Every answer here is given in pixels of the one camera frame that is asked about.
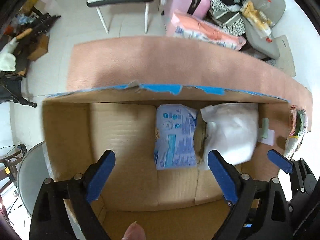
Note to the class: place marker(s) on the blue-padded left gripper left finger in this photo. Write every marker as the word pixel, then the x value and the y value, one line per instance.
pixel 50 218

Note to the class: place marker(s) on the round grey stool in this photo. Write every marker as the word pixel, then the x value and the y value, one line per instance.
pixel 34 169

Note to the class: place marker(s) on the pink packaged bedding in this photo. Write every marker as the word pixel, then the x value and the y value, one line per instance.
pixel 189 27

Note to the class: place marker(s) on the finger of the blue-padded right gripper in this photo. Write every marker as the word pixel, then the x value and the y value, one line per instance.
pixel 280 161

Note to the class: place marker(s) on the black white patterned bag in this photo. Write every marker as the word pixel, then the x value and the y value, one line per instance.
pixel 226 15

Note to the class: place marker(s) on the white goose plush toy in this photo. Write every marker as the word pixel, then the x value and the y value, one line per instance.
pixel 7 59

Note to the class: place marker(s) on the person's thumb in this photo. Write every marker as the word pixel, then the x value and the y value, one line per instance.
pixel 134 232

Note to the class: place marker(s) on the pink fuzzy rug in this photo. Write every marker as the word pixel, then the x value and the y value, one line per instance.
pixel 176 61

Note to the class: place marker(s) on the white plastic soft pack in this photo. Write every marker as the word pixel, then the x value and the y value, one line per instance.
pixel 232 130

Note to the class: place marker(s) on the black tripod stands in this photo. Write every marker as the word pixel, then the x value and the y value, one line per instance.
pixel 11 81

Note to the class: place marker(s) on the grey cushioned chair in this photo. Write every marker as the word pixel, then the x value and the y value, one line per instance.
pixel 273 9

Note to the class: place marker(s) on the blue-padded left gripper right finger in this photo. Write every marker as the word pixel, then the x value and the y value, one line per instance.
pixel 258 209

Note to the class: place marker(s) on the small brown cardboard box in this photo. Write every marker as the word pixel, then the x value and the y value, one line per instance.
pixel 38 48

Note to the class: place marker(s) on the blue tissue pack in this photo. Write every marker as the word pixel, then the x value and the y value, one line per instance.
pixel 174 141

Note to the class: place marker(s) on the yellow items on chair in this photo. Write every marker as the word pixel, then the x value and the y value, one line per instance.
pixel 258 20

